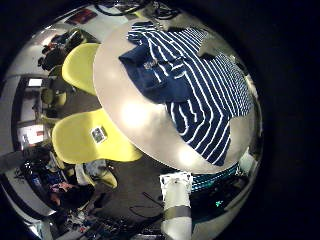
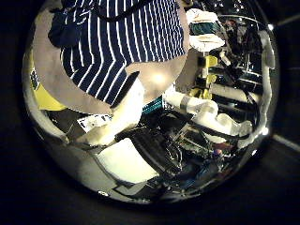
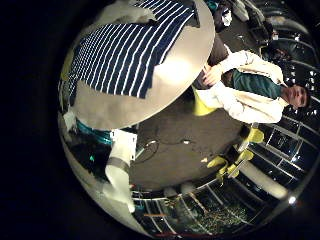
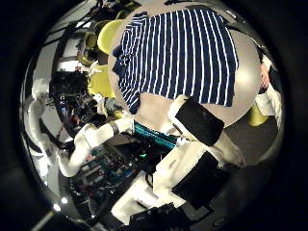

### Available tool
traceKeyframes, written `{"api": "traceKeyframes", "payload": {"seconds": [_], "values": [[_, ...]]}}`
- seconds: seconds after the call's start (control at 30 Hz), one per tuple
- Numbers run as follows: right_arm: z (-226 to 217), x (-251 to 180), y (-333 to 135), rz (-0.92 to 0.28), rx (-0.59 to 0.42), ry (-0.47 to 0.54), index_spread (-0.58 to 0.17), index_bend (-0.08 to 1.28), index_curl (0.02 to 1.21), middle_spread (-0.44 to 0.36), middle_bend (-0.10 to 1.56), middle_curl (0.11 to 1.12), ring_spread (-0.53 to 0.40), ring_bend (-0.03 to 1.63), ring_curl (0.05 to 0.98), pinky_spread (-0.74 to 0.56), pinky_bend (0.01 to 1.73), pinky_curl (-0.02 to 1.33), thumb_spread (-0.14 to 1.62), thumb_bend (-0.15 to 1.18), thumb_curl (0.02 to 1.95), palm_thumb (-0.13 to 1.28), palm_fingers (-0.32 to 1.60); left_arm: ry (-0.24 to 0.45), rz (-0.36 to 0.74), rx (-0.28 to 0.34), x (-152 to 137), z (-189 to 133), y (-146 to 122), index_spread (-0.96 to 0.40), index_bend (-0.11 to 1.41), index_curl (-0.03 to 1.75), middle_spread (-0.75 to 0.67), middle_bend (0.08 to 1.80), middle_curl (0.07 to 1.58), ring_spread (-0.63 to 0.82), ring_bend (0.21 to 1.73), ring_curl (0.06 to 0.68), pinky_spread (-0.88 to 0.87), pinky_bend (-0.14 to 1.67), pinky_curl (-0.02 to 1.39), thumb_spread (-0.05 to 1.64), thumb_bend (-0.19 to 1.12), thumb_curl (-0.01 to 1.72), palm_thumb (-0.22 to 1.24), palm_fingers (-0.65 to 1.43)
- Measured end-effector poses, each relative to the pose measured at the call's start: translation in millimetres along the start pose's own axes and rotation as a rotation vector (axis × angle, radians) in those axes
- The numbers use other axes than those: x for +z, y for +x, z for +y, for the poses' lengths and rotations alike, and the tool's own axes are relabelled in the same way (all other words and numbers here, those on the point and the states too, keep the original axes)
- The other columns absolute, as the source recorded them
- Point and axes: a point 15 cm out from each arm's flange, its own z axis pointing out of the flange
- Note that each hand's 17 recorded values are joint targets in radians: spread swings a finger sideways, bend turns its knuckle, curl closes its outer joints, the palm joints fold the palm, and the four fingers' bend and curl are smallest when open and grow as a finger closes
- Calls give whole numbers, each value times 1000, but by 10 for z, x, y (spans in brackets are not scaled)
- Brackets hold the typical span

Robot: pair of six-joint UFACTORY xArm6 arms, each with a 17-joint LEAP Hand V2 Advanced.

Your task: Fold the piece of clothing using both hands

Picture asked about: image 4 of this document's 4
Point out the teal circuit board strip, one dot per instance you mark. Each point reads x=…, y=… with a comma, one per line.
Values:
x=154, y=134

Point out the person in white jacket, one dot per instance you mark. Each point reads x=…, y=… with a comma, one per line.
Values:
x=269, y=93

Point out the black equipment cluster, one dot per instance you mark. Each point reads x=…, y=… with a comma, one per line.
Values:
x=69, y=89

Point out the yellow chair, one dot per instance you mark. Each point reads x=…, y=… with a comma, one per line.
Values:
x=102, y=82
x=256, y=117
x=109, y=35

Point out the blue white striped shirt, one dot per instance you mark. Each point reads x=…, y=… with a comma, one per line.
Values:
x=179, y=51

